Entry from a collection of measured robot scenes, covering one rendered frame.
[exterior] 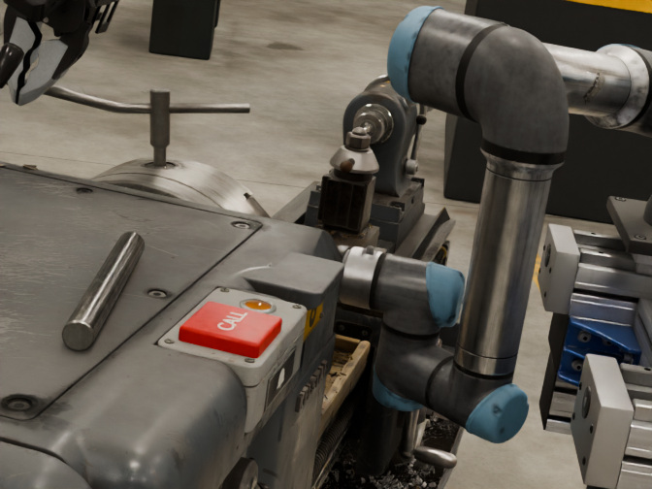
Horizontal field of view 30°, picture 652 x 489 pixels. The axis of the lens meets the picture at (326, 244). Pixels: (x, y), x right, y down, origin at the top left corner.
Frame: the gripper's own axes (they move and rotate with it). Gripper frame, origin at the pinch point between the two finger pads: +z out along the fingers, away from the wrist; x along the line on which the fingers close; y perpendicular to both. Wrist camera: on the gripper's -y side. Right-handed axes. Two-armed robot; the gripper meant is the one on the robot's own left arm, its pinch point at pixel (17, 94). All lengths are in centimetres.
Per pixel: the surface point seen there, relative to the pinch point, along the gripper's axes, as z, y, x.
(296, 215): 41, 119, -17
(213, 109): -6.0, 10.8, -17.0
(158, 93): -5.4, 7.6, -11.5
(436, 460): 43, 61, -63
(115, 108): -2.1, 5.8, -8.4
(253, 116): 170, 568, 92
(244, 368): -8, -41, -39
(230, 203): 0.9, 6.4, -24.3
